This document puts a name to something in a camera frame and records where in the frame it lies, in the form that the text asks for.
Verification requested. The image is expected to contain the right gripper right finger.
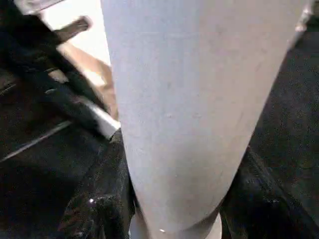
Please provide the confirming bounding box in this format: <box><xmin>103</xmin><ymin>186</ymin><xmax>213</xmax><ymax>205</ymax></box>
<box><xmin>220</xmin><ymin>147</ymin><xmax>319</xmax><ymax>239</ymax></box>

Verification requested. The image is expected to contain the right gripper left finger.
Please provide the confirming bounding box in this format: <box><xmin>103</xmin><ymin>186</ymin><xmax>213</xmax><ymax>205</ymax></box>
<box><xmin>57</xmin><ymin>130</ymin><xmax>136</xmax><ymax>239</ymax></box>

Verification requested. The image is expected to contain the white plastic table leg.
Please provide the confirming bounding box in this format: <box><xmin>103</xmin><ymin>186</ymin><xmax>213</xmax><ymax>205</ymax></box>
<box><xmin>100</xmin><ymin>0</ymin><xmax>306</xmax><ymax>239</ymax></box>

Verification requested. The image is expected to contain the black work mat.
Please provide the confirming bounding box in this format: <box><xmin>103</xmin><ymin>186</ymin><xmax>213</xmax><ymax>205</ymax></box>
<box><xmin>0</xmin><ymin>0</ymin><xmax>319</xmax><ymax>239</ymax></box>

